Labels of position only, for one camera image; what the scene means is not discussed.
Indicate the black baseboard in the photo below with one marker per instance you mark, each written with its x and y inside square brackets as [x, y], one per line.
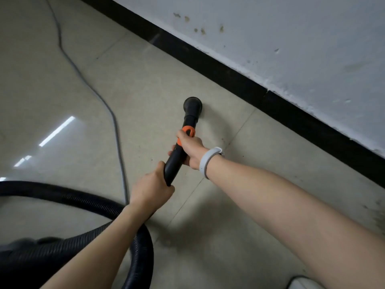
[228, 78]

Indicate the white shoe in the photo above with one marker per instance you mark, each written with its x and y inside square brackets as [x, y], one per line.
[302, 282]

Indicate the person's right hand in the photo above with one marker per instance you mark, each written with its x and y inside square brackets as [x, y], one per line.
[192, 150]

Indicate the person's left thumb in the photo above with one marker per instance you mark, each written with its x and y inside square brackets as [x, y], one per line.
[160, 169]

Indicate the black vacuum cleaner body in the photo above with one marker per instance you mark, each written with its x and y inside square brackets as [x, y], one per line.
[30, 242]

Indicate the person's left hand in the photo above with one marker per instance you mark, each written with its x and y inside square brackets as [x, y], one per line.
[148, 189]

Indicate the person's right thumb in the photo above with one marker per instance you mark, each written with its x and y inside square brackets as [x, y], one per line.
[182, 136]

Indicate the white wristband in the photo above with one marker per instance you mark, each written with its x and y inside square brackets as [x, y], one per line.
[205, 159]

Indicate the black orange vacuum wand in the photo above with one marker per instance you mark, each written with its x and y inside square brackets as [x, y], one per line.
[180, 156]

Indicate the person's right forearm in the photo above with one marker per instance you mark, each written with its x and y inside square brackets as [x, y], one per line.
[288, 219]

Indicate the person's left forearm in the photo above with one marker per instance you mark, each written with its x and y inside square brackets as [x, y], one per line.
[96, 249]

